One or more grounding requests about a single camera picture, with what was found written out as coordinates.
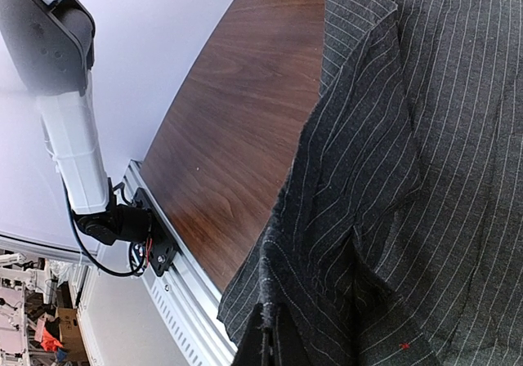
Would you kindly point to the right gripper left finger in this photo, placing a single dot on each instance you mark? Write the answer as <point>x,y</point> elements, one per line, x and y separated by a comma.
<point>255,348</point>

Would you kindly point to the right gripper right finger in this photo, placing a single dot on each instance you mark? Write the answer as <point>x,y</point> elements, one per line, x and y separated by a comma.
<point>287,342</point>

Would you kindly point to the black pinstriped long sleeve shirt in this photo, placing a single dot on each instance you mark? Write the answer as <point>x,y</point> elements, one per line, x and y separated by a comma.
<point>396,238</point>

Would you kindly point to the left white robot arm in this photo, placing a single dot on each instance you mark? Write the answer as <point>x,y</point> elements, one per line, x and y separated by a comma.
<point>51,44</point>

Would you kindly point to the brown cardboard box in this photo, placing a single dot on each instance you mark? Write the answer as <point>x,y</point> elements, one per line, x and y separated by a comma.
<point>70,335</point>

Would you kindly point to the background white lab equipment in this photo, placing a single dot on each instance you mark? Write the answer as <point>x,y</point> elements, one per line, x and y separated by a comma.
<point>17,281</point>

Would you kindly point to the front aluminium rail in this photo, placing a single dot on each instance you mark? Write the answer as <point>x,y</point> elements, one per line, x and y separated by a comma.
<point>184,296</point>

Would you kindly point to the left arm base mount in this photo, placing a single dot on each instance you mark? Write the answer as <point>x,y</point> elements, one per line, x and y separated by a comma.
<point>137,224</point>

